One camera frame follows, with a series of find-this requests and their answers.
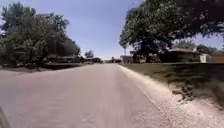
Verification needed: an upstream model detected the distant low building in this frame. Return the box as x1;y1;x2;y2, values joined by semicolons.
83;57;103;65

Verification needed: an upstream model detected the small distant tree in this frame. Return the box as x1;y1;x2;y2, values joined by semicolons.
83;49;95;60

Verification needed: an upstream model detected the grass lawn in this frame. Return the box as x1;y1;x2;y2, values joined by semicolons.
121;62;224;108

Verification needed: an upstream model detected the grey asphalt road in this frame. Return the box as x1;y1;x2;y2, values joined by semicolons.
0;63;174;128

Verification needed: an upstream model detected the large spreading tree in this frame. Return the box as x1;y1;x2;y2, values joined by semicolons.
118;0;224;63

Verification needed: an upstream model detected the low house behind tree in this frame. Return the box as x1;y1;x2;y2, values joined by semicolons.
159;48;212;64

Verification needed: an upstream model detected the pale concrete kerb strip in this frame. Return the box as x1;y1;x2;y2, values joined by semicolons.
118;63;224;128

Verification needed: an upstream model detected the row of green trees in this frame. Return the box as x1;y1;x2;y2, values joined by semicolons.
0;2;82;70

